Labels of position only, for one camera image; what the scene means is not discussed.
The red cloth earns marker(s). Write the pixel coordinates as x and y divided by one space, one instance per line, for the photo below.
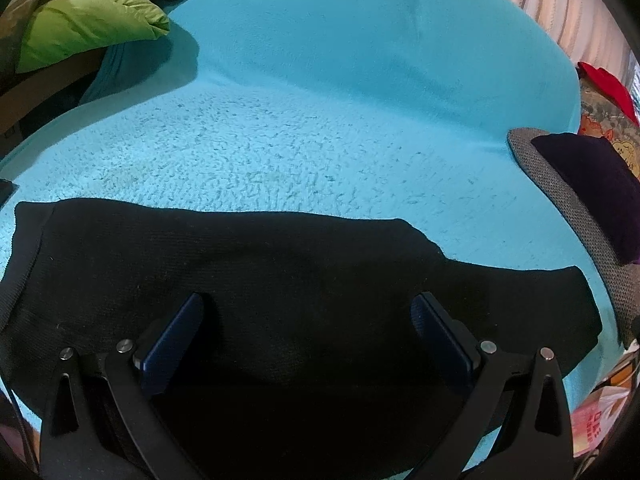
607 85

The turquoise fleece blanket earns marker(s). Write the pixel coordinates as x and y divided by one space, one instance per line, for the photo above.
325 110

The olive camouflage jacket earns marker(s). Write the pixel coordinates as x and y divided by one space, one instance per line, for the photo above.
20 10

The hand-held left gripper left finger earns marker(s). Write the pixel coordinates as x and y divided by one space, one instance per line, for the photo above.
170 345

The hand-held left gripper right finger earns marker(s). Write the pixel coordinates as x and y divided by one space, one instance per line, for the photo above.
445 345

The pink plastic bag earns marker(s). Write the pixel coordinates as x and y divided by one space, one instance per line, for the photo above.
595 420

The black pants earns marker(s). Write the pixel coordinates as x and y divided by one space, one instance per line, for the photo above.
300 285

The beige curtain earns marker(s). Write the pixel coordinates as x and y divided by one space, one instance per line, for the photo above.
575 10

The dark purple cloth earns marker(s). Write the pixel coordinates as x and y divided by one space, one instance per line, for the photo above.
590 185

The brown wooden frame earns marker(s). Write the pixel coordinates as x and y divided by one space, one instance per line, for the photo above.
45 90

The grey woven cushion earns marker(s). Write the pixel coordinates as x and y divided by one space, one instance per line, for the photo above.
600 270

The black flat object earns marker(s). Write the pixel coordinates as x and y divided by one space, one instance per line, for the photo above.
4 191

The patterned blanket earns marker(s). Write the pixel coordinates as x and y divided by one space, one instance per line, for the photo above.
600 130

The lime green jacket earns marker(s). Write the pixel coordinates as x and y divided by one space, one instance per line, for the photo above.
90 20

